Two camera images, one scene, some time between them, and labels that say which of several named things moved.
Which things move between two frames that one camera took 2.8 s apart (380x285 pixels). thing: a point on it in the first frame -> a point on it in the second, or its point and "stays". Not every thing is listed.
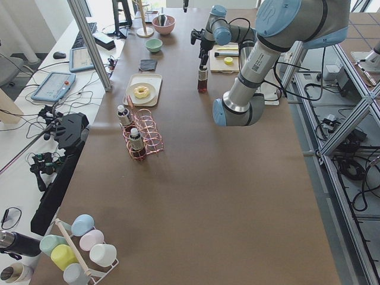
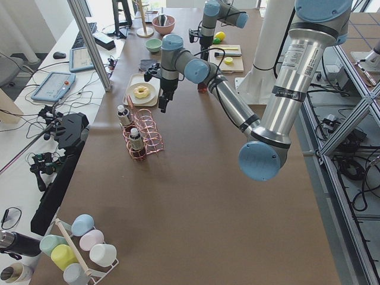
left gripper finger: (205, 57) -> (165, 104)
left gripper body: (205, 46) -> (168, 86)
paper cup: (16, 273) stays
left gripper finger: (203, 55) -> (162, 104)
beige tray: (144, 89) stays
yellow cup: (63, 255) stays
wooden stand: (143, 32) stays
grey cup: (74, 274) stays
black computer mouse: (59, 55) stays
